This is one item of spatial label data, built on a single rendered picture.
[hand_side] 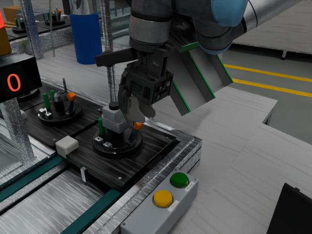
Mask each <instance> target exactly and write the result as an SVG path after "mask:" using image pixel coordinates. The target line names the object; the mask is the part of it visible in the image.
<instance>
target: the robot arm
mask: <svg viewBox="0 0 312 234"><path fill-rule="evenodd" d="M301 1H303V0H132V4H131V13H130V26H129V35H130V40H129V45H130V46H131V48H128V49H123V50H119V51H115V52H112V51H110V50H106V51H104V52H102V53H101V55H97V56H95V61H96V65H97V67H101V66H105V67H112V66H114V65H115V64H118V63H123V62H128V61H133V60H137V59H138V60H137V61H134V62H131V63H128V64H127V67H126V68H125V69H124V71H123V73H122V75H121V76H122V77H121V81H120V84H119V91H118V97H117V99H118V104H119V107H120V110H121V112H122V114H123V116H124V118H125V120H126V122H127V123H128V125H129V126H131V127H133V126H135V124H136V122H138V123H142V124H143V123H145V117H154V116H155V115H156V111H155V110H154V108H153V107H152V106H151V105H152V104H154V103H156V102H158V101H159V100H161V99H163V98H165V97H167V96H170V91H171V86H172V82H173V77H174V74H173V73H171V72H169V71H167V70H166V68H167V62H168V57H169V56H170V55H173V54H174V49H175V48H174V47H172V46H170V45H167V44H166V43H167V42H166V41H167V40H168V36H169V29H170V23H171V19H172V14H173V12H174V13H177V14H181V15H185V16H189V17H192V20H193V24H194V27H195V32H196V33H195V34H196V39H197V41H198V43H199V45H200V47H201V48H202V50H203V51H205V52H206V53H208V54H213V55H216V54H221V53H223V52H225V51H226V50H227V49H228V48H229V47H230V45H231V44H232V42H233V40H234V39H236V38H238V37H240V36H241V35H243V34H245V33H247V32H249V31H250V30H252V29H254V28H256V27H257V26H259V25H261V24H263V23H264V22H266V21H268V20H270V19H271V18H273V17H275V16H277V15H278V14H280V13H282V12H284V11H285V10H287V9H289V8H291V7H293V6H294V5H296V4H298V3H300V2H301ZM132 95H133V96H132Z"/></svg>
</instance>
